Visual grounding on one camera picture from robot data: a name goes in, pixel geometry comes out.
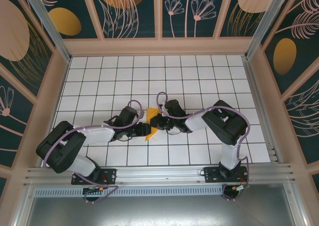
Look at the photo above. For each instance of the grey metal sheet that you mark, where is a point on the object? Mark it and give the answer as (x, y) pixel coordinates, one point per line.
(159, 211)

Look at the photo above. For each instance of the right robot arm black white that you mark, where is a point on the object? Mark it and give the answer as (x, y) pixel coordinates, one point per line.
(224, 123)

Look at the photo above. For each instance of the aluminium frame post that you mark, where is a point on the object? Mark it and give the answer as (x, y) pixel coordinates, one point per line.
(51, 29)
(266, 21)

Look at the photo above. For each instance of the aluminium side rail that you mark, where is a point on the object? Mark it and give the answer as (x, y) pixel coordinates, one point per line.
(256, 91)

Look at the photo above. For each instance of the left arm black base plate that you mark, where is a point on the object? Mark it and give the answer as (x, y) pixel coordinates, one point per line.
(111, 173)

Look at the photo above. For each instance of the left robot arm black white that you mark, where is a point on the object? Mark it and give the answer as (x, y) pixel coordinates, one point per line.
(57, 151)

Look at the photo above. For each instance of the aluminium mounting rail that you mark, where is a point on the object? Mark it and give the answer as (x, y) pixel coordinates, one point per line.
(159, 173)

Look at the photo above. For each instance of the orange square paper sheet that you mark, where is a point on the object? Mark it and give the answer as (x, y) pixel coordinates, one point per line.
(150, 112)

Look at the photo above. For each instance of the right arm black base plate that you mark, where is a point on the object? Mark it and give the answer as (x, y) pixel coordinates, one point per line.
(211, 174)

